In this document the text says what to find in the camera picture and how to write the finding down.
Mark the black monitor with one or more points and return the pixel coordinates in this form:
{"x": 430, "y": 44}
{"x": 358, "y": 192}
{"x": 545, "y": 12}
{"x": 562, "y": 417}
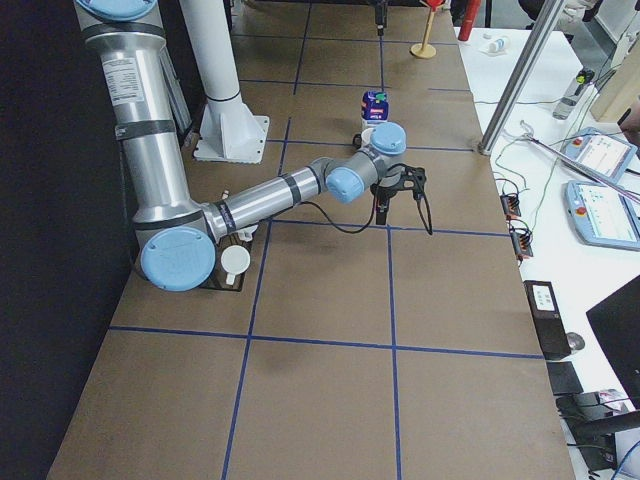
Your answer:
{"x": 615, "y": 323}

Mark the near teach pendant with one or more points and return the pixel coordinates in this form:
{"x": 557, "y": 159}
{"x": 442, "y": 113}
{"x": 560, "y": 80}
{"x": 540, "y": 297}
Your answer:
{"x": 600, "y": 216}

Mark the blue Pascual milk carton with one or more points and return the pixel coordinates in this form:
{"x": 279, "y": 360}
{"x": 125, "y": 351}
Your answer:
{"x": 374, "y": 108}

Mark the aluminium frame post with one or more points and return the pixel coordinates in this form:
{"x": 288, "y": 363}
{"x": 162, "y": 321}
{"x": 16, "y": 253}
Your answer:
{"x": 537, "y": 39}

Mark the white HOME mug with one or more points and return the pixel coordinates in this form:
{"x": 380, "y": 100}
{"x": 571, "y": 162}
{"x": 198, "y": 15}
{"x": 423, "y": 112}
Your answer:
{"x": 235, "y": 260}

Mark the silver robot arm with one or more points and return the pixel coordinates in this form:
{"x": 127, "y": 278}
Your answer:
{"x": 185, "y": 208}

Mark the black rectangular box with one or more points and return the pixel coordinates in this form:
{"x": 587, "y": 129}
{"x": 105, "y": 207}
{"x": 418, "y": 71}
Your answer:
{"x": 547, "y": 319}

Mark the far teach pendant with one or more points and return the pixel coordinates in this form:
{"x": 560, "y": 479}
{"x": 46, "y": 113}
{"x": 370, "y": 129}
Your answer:
{"x": 604, "y": 153}

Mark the white smiley face mug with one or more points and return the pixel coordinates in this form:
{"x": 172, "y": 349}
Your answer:
{"x": 362, "y": 139}

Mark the white ribbed mug left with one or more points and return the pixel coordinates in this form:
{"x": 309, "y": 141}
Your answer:
{"x": 246, "y": 234}

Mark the grabber stick tool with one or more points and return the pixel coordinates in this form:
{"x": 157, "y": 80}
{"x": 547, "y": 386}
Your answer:
{"x": 583, "y": 170}

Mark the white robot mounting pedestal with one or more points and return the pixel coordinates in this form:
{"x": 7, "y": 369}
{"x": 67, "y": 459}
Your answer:
{"x": 229, "y": 132}

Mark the red bottle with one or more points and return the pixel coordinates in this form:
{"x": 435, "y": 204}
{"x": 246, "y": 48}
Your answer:
{"x": 470, "y": 14}

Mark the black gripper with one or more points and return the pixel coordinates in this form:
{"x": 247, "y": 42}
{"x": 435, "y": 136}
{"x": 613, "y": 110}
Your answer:
{"x": 386, "y": 188}
{"x": 378, "y": 17}

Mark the wooden mug tree stand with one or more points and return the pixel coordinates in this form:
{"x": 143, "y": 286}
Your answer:
{"x": 424, "y": 50}

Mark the teach pendant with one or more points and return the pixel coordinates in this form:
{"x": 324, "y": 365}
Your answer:
{"x": 600, "y": 216}
{"x": 604, "y": 153}

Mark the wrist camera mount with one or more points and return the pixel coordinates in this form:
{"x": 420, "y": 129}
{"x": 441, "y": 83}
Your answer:
{"x": 413, "y": 179}

